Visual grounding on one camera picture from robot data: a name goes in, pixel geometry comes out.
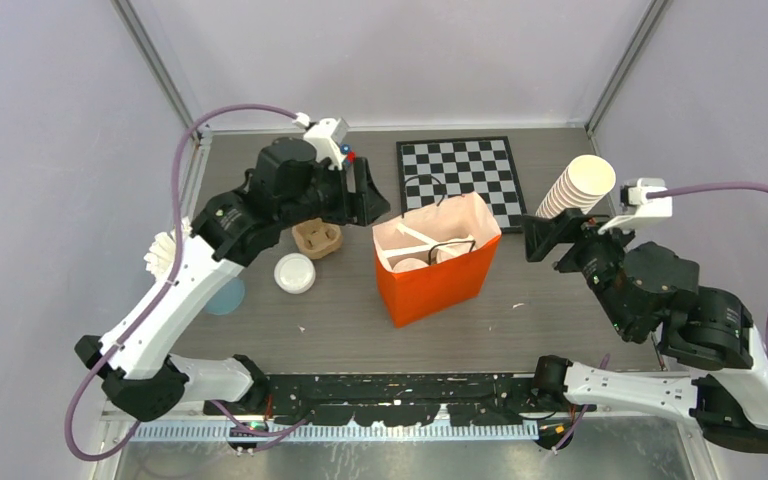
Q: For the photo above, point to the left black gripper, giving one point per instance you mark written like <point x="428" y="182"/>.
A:
<point x="362" y="206"/>

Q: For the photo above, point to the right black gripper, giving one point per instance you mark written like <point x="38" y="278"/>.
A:
<point x="540" y="230"/>

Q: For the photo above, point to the white straw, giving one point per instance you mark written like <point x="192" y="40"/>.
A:
<point x="404" y="229"/>
<point x="406" y="251"/>

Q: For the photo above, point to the stack of white paper cups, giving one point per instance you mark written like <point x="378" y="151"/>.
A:
<point x="585" y="181"/>

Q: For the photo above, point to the white plastic cup lid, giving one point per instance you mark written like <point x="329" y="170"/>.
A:
<point x="449" y="250"/>

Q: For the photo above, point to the orange paper bag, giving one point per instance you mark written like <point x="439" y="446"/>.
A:
<point x="414" y="295"/>

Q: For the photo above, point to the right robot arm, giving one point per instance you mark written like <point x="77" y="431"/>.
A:
<point x="647" y="289"/>

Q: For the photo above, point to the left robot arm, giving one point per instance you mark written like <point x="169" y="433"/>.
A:
<point x="287" y="186"/>

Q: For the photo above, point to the blue white toy figure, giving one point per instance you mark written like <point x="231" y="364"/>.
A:
<point x="348" y="153"/>

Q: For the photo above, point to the black white checkerboard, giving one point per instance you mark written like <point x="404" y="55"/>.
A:
<point x="430" y="170"/>

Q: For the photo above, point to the brown pulp cup carrier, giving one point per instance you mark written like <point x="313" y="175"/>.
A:
<point x="316" y="239"/>

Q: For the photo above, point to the blue straw holder cup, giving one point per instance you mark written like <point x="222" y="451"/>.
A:
<point x="227" y="299"/>

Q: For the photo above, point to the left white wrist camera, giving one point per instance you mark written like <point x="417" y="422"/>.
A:
<point x="326" y="136"/>

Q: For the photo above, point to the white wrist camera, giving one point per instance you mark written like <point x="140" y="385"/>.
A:
<point x="326" y="136"/>
<point x="639" y="209"/>

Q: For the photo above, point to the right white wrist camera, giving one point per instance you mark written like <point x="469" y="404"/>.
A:
<point x="639" y="209"/>

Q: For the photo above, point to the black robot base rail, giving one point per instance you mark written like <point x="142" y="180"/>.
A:
<point x="401" y="400"/>

